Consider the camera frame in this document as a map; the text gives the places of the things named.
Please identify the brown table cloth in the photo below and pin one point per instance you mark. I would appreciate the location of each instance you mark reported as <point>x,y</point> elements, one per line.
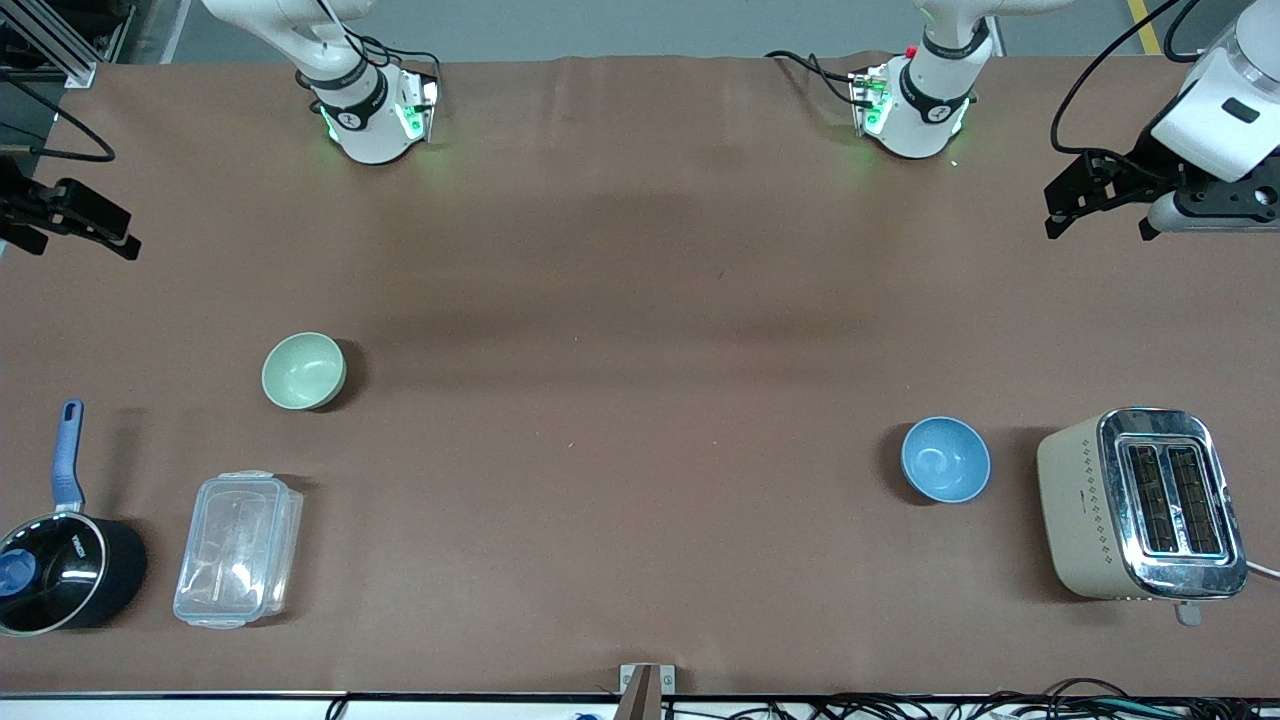
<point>640,300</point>

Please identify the green bowl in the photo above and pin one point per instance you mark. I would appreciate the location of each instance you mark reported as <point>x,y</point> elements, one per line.
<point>303,371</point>

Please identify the blue bowl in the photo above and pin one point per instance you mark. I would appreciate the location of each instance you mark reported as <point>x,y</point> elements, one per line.
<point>945,459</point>

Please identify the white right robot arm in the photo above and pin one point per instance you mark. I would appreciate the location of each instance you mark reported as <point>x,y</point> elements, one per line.
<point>368,118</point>

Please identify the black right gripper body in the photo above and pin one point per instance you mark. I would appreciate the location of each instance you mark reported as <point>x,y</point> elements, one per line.
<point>22,207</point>

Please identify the aluminium frame profile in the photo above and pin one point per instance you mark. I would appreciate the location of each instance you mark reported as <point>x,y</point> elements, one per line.
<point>55,45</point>

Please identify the glass lid with blue knob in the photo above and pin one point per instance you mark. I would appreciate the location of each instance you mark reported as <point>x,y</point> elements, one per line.
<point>40,575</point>

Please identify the metal bracket with brown post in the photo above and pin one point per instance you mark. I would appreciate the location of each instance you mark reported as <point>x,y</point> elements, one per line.
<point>646,690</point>

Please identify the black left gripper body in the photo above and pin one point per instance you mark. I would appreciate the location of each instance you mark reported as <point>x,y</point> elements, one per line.
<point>1143,164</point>

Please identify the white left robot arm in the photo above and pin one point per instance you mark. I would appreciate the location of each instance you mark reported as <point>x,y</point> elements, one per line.
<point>918,112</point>

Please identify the beige chrome toaster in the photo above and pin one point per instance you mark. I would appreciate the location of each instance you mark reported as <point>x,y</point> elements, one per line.
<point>1140,505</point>

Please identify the clear plastic food container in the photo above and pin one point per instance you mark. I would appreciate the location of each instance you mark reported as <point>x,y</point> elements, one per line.
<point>238,549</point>

